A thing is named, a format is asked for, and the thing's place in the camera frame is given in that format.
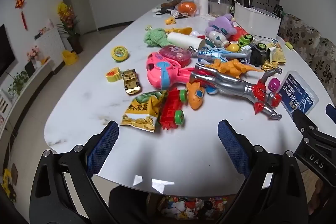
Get pink flowers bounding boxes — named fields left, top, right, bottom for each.
left=27, top=46, right=41, bottom=67

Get cardboard box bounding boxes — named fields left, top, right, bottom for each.
left=155, top=194, right=237, bottom=224

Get yellow toy excavator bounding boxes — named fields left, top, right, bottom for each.
left=1, top=168, right=17, bottom=199

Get green wheeled toy car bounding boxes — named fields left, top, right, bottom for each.
left=238, top=34, right=255, bottom=48

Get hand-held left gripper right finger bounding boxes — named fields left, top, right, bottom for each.
left=217, top=119, right=309, bottom=224

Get green leafy plant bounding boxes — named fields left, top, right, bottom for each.
left=5, top=70, right=29, bottom=96

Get purple plush toy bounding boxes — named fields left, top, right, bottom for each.
left=205, top=14, right=235, bottom=39

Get yellow green snack packet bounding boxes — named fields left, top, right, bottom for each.
left=120, top=90, right=168, bottom=132

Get potted yellow flower plant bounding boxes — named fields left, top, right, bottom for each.
left=56, top=1, right=84, bottom=54

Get black strap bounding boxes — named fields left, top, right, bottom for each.
left=154, top=7, right=171, bottom=16

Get blue plastic card box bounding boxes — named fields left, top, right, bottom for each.
left=278, top=70, right=319, bottom=115

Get white pegboard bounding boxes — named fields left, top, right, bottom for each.
left=249, top=0, right=280, bottom=12

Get person's right hand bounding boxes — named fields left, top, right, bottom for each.
left=307, top=179, right=326, bottom=215

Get yellow paper packets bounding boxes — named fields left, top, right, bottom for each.
left=264, top=47, right=286, bottom=68

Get small boxes on cover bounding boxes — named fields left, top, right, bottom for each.
left=34, top=19, right=54, bottom=39

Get white door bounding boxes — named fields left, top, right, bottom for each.
left=70, top=0, right=87, bottom=35

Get pink toy case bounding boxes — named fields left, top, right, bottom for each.
left=158, top=45, right=191, bottom=67

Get small yellow red toy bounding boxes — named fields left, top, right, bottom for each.
left=105, top=68, right=122, bottom=83

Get clear glass jar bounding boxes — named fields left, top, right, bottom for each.
left=209, top=0, right=231, bottom=16

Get yellow potty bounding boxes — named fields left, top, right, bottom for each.
left=62, top=50, right=79, bottom=66

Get red toy truck green wheels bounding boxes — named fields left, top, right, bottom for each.
left=157, top=88, right=188, bottom=130

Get blue silver hero figure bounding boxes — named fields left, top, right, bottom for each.
left=189, top=46, right=251, bottom=62

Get orange bag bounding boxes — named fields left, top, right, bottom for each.
left=175, top=1, right=198, bottom=16

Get black picture frame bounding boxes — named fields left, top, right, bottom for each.
left=25, top=61, right=36, bottom=78

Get white storage box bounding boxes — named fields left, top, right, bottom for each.
left=234, top=2, right=282, bottom=37

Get white television cabinet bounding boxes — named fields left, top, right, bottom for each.
left=0, top=59, right=53, bottom=135

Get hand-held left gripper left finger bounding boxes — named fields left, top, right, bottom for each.
left=30, top=120, right=120, bottom=224

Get orange toy dinosaur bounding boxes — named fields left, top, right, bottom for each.
left=204, top=59, right=264, bottom=80

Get white paper towel roll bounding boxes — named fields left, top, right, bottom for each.
left=194, top=0, right=209, bottom=16

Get orange toy fish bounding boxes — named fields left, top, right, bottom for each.
left=186, top=81, right=206, bottom=110

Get black television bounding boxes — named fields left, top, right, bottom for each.
left=0, top=24, right=16, bottom=77

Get green knitted plush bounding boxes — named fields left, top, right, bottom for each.
left=143, top=28, right=170, bottom=48

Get silver red hero figure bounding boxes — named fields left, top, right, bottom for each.
left=189, top=63, right=283, bottom=121

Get yellow round spinner toy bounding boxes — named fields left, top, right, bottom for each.
left=110, top=46, right=129, bottom=63

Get pink toy blaster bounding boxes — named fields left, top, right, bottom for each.
left=146, top=52, right=196, bottom=90

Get white radiator cover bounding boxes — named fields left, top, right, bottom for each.
left=34, top=27, right=66, bottom=75

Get white robot toy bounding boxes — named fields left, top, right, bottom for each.
left=207, top=30, right=230, bottom=48

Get gold toy car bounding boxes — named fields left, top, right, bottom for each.
left=121, top=69, right=142, bottom=96

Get black toy truck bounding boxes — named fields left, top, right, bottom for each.
left=249, top=42, right=268, bottom=67

